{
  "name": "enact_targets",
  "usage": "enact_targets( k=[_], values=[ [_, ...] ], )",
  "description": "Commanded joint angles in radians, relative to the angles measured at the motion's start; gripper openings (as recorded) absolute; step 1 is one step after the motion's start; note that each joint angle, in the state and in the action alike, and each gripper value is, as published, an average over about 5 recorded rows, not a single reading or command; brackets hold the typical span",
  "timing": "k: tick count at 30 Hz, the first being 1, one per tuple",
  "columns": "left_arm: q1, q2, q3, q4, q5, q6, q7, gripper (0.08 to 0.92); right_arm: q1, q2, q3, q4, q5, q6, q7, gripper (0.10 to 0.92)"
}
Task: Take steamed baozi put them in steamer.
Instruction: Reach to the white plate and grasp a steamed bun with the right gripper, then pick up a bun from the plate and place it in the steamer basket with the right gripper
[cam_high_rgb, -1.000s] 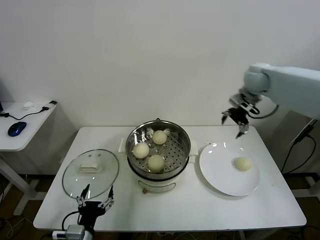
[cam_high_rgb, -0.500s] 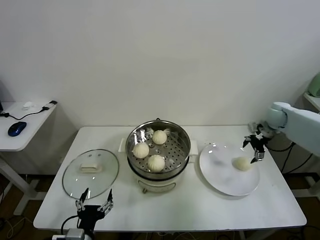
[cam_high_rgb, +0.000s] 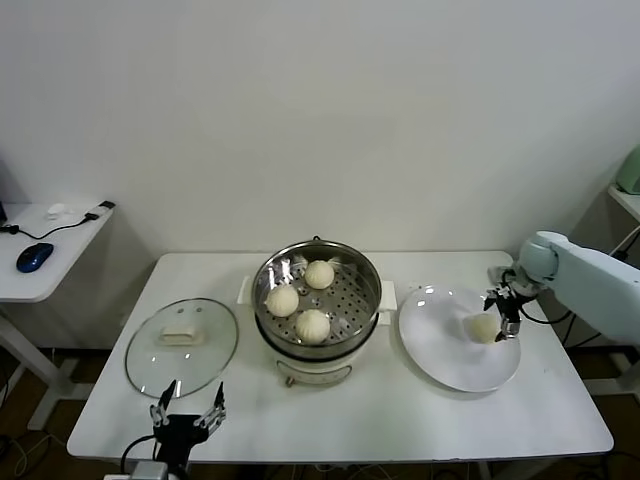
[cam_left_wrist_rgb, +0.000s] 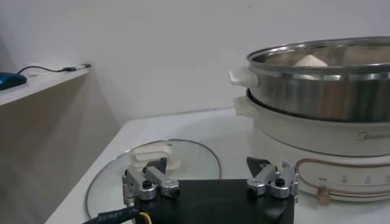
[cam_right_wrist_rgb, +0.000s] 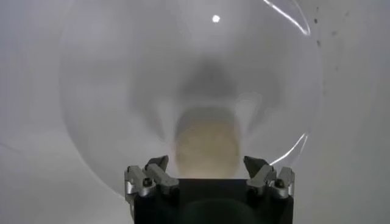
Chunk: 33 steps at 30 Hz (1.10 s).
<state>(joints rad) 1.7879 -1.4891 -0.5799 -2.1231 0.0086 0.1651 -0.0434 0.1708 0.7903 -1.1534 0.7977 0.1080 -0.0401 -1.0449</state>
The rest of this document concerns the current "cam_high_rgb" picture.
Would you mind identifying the mint green appliance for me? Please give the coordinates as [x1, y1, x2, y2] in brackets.
[613, 144, 640, 196]

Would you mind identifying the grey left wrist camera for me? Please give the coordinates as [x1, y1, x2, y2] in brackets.
[126, 459, 170, 480]

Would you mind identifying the perforated steel steamer basket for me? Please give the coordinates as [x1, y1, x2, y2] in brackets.
[251, 241, 384, 361]

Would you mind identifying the white hanging cable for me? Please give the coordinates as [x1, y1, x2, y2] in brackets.
[609, 229, 640, 264]

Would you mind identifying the thin black desk cable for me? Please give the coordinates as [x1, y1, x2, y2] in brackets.
[0, 212, 99, 242]

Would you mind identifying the round white plate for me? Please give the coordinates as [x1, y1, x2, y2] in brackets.
[398, 284, 522, 393]

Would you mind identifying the blue computer mouse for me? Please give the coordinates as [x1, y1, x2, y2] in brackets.
[15, 242, 55, 274]

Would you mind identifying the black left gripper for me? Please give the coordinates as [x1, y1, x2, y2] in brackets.
[148, 379, 228, 462]

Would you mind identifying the white steamed baozi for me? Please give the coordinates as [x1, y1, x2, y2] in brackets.
[303, 259, 335, 290]
[265, 285, 300, 317]
[463, 313, 501, 346]
[294, 308, 331, 345]

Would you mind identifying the black and white adapter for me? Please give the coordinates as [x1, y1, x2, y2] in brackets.
[83, 200, 116, 221]

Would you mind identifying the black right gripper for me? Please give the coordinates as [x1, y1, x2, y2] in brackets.
[482, 277, 539, 345]

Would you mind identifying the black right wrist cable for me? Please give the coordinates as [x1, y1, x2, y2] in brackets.
[518, 297, 574, 325]

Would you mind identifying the round glass pot lid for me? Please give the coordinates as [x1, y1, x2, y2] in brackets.
[124, 298, 240, 400]

